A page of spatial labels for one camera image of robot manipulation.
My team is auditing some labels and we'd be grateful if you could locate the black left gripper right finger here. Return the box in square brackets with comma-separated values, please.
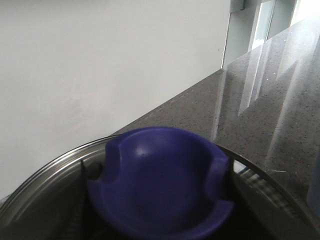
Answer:
[228, 159, 315, 240]

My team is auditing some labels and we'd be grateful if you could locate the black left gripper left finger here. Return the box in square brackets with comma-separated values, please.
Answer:
[0, 161, 85, 240]

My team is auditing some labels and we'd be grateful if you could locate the window frame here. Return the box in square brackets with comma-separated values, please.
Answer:
[222, 0, 320, 67]

